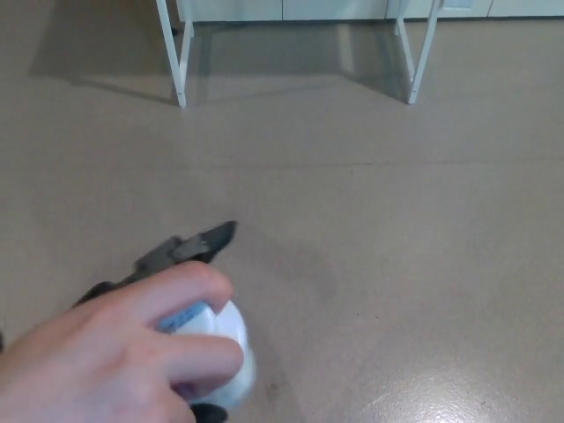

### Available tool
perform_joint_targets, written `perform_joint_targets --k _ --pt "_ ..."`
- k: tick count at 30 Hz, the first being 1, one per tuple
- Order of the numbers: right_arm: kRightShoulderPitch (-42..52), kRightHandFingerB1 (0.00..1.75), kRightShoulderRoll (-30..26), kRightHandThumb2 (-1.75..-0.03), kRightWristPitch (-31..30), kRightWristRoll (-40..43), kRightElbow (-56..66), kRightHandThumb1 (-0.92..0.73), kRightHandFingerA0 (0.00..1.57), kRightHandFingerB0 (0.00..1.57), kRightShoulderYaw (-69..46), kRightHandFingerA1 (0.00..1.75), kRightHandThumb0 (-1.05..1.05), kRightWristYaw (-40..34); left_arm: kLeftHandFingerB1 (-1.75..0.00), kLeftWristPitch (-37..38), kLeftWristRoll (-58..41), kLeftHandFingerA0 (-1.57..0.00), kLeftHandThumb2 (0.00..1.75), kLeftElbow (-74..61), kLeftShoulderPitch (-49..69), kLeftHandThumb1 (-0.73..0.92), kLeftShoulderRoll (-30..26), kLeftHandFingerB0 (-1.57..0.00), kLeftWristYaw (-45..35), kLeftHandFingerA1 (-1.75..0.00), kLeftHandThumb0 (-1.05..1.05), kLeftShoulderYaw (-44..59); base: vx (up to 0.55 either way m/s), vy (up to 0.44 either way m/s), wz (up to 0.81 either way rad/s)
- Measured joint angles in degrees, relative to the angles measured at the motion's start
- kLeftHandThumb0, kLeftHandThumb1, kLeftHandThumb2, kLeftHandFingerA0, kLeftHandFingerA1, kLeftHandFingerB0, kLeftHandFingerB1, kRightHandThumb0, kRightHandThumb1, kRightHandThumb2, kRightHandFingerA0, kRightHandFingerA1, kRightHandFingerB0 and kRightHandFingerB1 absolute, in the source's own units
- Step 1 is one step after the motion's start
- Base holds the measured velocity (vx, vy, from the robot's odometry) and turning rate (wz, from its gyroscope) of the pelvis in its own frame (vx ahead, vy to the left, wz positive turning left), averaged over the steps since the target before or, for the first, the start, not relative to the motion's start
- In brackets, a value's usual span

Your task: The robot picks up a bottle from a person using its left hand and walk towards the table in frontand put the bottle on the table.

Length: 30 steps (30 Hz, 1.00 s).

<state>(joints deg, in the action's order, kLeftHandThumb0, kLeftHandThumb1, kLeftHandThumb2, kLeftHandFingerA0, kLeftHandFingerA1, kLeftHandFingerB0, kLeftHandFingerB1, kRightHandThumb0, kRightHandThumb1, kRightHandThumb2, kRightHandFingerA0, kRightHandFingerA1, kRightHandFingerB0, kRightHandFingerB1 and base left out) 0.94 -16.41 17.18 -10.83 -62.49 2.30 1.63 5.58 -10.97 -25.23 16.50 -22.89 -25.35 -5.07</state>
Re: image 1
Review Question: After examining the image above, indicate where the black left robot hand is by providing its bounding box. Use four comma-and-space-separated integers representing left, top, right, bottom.
73, 220, 240, 423

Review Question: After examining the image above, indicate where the person's bare hand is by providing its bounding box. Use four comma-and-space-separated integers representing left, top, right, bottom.
0, 260, 245, 423

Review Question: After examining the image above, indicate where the white plastic bottle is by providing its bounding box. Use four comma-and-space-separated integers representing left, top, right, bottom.
157, 298, 258, 407

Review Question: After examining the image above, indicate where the white cabinet base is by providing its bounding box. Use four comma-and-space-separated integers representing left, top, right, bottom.
174, 0, 564, 23

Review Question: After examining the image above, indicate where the white metal table leg frame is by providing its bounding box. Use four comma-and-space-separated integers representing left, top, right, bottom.
154, 0, 196, 108
394, 0, 442, 106

